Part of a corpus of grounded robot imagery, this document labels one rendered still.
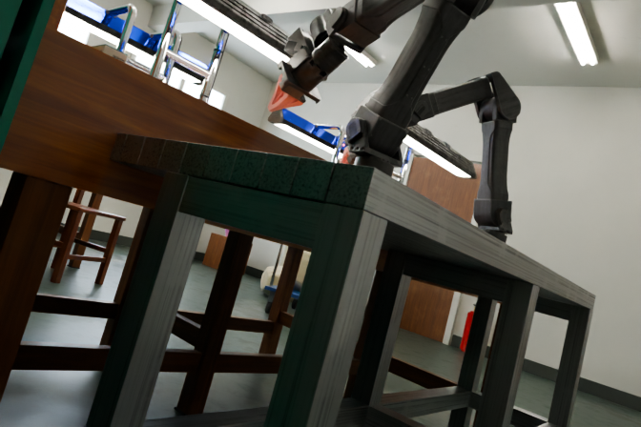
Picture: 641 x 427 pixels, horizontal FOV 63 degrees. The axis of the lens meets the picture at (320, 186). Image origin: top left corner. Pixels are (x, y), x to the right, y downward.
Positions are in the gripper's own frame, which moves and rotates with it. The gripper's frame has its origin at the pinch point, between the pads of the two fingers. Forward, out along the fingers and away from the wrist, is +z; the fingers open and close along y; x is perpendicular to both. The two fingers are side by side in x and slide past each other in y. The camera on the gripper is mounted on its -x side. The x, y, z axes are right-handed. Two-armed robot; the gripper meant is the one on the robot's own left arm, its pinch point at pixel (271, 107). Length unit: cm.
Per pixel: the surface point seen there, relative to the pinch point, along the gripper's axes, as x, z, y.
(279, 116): -63, 41, -63
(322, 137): -63, 40, -89
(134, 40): -62, 40, 2
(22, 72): 24, -3, 51
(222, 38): -37.8, 11.7, -4.2
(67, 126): 24.6, 2.1, 43.0
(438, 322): -77, 190, -463
